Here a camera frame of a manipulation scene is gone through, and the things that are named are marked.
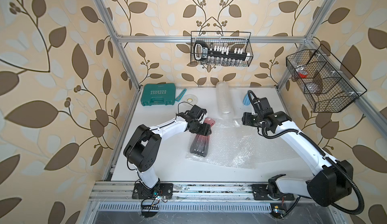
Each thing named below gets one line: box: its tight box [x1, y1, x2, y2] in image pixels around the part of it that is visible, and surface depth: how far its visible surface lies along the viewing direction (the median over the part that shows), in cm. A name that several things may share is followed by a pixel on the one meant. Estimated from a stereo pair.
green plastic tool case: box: [140, 83, 176, 106], surface depth 114 cm
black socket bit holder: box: [193, 40, 251, 65], surface depth 86 cm
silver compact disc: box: [182, 93, 199, 105], surface depth 115 cm
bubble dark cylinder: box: [186, 118, 264, 170], surface depth 88 cm
